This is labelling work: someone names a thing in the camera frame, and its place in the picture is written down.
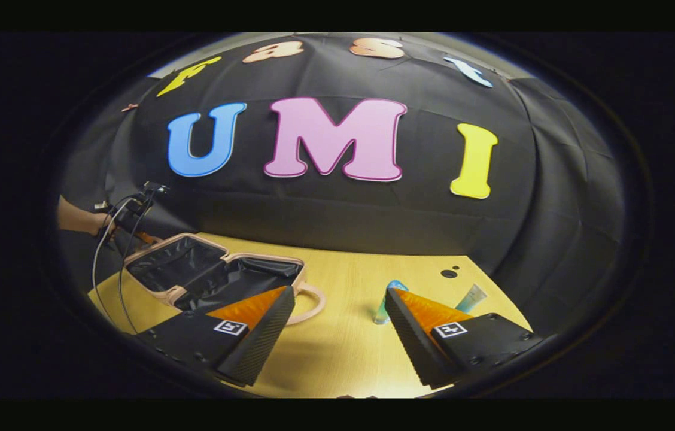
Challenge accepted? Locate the grey cable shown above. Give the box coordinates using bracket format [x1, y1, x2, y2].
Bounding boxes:
[91, 198, 135, 312]

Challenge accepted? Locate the black backdrop cloth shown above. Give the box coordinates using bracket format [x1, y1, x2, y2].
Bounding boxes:
[56, 33, 628, 336]

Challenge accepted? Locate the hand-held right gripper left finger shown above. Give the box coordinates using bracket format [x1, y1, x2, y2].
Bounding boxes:
[134, 286, 296, 387]

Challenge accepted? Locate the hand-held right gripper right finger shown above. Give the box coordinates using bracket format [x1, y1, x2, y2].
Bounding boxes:
[384, 287, 545, 388]

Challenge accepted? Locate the blue skin care bottle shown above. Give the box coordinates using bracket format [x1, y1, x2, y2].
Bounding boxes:
[373, 279, 409, 325]

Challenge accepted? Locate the black cable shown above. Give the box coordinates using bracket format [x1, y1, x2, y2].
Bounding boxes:
[117, 192, 156, 335]

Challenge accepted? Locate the teal skin care tube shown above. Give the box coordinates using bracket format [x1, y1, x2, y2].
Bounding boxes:
[455, 283, 488, 314]

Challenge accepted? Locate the beige pink suitcase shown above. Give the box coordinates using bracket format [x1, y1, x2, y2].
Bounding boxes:
[124, 232, 326, 327]

